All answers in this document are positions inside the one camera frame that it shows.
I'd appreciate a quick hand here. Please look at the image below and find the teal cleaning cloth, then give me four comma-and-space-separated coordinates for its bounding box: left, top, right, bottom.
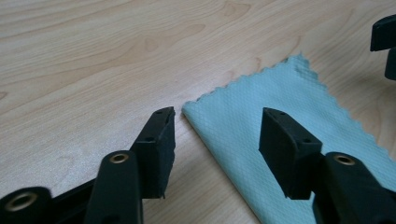
181, 52, 396, 224

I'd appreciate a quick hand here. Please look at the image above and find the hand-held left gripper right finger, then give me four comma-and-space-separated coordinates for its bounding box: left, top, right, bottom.
258, 106, 324, 201

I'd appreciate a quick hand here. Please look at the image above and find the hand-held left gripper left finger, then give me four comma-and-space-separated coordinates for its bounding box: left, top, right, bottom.
129, 105, 177, 200

